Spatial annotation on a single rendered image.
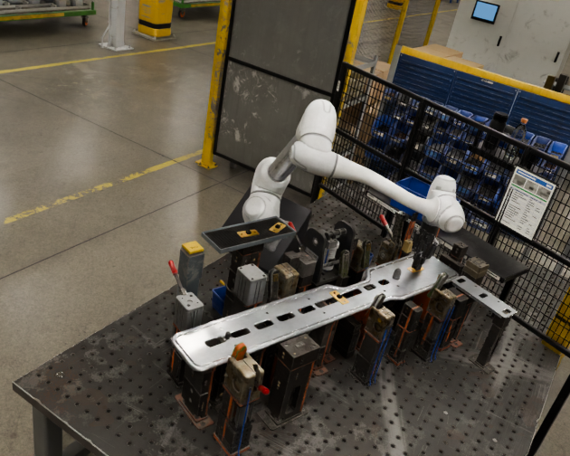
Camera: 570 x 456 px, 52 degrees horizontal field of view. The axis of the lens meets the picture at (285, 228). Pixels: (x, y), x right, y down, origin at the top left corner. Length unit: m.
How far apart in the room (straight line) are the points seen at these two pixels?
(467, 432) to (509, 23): 7.33
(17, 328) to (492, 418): 2.50
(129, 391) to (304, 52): 3.25
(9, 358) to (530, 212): 2.71
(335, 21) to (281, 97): 0.78
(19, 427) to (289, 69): 3.24
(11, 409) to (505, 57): 7.79
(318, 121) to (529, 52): 6.94
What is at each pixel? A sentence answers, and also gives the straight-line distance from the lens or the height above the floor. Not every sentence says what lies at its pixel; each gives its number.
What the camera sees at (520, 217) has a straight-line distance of 2.98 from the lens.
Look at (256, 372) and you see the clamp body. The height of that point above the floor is 1.03.
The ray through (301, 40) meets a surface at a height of 1.38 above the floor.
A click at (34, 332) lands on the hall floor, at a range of 3.60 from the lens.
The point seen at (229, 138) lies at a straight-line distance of 5.41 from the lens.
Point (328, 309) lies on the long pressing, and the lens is 2.28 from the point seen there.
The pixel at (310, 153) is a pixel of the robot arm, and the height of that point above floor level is 1.49.
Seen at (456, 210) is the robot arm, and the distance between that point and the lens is 2.32.
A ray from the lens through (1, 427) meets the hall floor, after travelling 3.14.
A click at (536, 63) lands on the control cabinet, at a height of 0.94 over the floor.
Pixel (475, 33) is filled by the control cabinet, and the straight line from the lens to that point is 9.28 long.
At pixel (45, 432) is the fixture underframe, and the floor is 0.50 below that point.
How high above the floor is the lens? 2.33
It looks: 29 degrees down
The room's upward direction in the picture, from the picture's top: 12 degrees clockwise
